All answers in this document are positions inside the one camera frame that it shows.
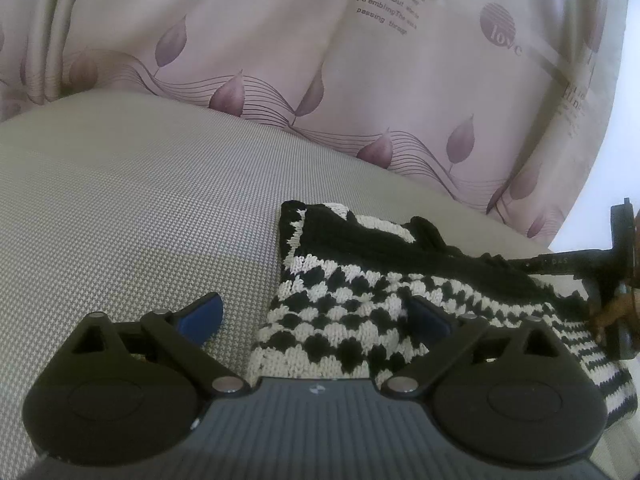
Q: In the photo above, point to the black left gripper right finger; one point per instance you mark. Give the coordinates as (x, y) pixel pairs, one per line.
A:
(511, 396)

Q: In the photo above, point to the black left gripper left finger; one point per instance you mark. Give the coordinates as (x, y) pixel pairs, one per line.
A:
(117, 393)

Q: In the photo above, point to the black white knitted garment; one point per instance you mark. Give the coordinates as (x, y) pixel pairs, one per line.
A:
(341, 309)

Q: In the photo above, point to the beige woven mattress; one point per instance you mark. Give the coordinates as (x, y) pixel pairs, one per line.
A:
(125, 204)

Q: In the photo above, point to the pink leaf-print curtain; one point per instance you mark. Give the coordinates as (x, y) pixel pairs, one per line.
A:
(500, 105)

